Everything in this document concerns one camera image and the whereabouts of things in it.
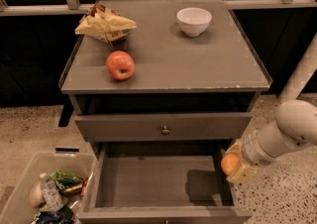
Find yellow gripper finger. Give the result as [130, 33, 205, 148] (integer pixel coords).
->
[227, 161, 257, 183]
[226, 139, 242, 156]

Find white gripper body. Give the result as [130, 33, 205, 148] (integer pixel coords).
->
[241, 129, 275, 168]

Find orange fruit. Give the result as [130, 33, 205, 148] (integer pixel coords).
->
[221, 153, 240, 176]

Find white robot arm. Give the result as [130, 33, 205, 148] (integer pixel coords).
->
[223, 100, 317, 183]

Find grey top drawer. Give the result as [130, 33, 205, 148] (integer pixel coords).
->
[75, 112, 252, 142]

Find round metal drawer knob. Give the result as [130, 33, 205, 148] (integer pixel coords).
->
[161, 126, 170, 135]

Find grey wooden drawer cabinet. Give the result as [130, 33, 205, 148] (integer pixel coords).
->
[58, 0, 273, 224]

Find open grey middle drawer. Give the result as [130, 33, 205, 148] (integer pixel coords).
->
[78, 141, 252, 224]

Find white diagonal pole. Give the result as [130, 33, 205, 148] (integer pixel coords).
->
[278, 33, 317, 103]

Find white ceramic bowl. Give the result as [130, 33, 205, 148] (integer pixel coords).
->
[176, 7, 212, 37]

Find red apple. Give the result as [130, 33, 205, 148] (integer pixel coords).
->
[106, 51, 135, 80]

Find brown snack bar wrapper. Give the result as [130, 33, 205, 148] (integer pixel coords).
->
[60, 182, 84, 196]

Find green snack packet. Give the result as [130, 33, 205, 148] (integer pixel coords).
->
[50, 169, 83, 190]

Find yellow chip bag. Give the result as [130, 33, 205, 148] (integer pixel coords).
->
[74, 3, 137, 45]

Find dark blue snack packet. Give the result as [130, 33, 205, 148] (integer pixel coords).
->
[30, 208, 74, 224]

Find white plastic bottle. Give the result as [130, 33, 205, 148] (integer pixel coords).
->
[40, 172, 63, 212]

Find clear plastic bin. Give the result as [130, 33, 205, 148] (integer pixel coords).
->
[0, 153, 95, 224]

